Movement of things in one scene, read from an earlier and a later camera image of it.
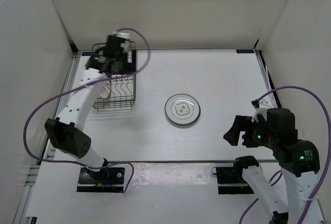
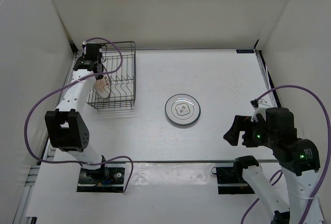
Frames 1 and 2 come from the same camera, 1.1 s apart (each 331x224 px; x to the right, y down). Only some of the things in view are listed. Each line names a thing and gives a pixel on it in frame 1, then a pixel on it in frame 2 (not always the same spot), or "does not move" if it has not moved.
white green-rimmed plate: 182,109 does not move
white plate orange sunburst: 106,91 does not move
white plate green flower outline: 182,109 does not move
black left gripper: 130,68 → 100,77
